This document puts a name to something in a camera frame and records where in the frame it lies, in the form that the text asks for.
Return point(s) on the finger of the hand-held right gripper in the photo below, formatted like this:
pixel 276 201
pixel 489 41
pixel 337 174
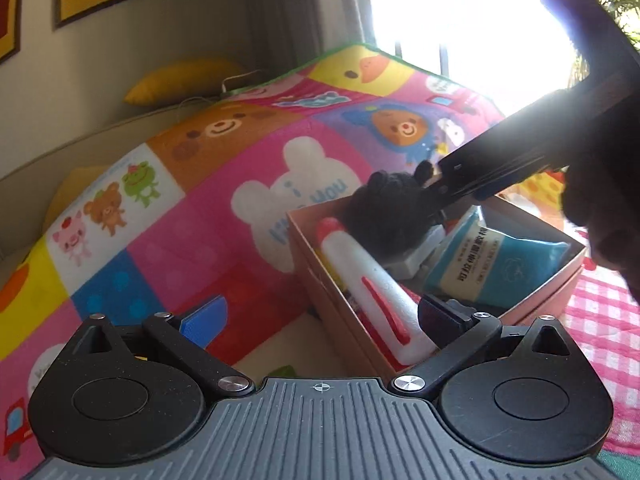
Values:
pixel 525 140
pixel 492 187

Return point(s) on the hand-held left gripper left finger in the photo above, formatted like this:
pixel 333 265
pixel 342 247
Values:
pixel 205 317

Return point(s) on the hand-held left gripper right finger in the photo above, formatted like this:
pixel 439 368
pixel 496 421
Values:
pixel 440 317

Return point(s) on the white toy carton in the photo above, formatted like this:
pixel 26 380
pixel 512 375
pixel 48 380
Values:
pixel 410 262

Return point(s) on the blue white wet wipes pack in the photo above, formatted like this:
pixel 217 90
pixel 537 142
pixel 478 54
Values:
pixel 490 270

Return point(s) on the white red foam rocket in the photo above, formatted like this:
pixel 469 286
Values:
pixel 360 280

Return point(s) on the pink cardboard box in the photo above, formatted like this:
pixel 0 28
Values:
pixel 540 290

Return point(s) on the black plush toy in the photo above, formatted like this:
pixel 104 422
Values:
pixel 385 210

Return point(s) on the colourful cartoon play mat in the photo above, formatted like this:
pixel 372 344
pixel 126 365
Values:
pixel 200 240

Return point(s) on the yellow pillow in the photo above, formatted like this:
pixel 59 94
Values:
pixel 75 190
pixel 185 80

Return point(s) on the beige sofa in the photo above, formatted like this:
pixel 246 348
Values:
pixel 50 150

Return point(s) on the grey curtain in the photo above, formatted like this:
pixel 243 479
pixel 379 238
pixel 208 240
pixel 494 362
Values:
pixel 300 10

